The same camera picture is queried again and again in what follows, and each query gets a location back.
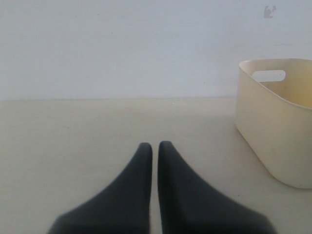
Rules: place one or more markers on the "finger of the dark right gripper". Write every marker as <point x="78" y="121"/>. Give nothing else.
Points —
<point x="189" y="205"/>

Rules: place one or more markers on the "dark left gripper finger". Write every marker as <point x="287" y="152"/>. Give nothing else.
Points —
<point x="123" y="207"/>

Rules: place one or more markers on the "small cream plastic bin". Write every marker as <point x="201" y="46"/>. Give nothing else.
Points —
<point x="274" y="115"/>

